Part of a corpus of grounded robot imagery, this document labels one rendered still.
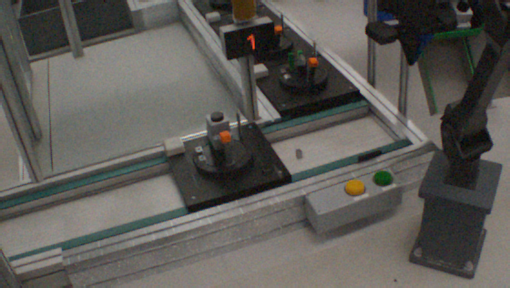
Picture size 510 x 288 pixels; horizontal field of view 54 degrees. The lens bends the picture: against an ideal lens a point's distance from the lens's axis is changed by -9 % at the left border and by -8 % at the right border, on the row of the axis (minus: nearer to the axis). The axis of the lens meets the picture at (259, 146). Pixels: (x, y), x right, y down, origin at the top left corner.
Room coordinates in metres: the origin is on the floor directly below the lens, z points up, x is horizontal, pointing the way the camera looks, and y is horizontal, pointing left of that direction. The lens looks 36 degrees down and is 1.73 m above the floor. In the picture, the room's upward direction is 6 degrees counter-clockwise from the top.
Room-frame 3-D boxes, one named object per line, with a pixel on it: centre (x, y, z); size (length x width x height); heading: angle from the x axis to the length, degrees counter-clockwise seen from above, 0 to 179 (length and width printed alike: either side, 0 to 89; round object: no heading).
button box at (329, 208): (0.88, -0.19, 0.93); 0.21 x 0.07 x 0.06; 107
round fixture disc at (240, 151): (1.02, 0.09, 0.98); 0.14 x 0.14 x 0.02
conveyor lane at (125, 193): (1.05, 0.08, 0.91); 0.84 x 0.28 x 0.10; 107
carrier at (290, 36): (1.59, -0.07, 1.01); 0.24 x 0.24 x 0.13; 17
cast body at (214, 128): (1.03, 0.09, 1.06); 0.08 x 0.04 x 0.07; 17
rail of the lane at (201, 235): (0.89, 0.01, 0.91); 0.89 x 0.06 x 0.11; 107
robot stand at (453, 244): (0.76, -0.39, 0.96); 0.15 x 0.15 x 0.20; 58
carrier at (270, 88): (1.35, -0.14, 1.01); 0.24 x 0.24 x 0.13; 17
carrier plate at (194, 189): (1.02, 0.09, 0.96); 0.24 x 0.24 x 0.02; 17
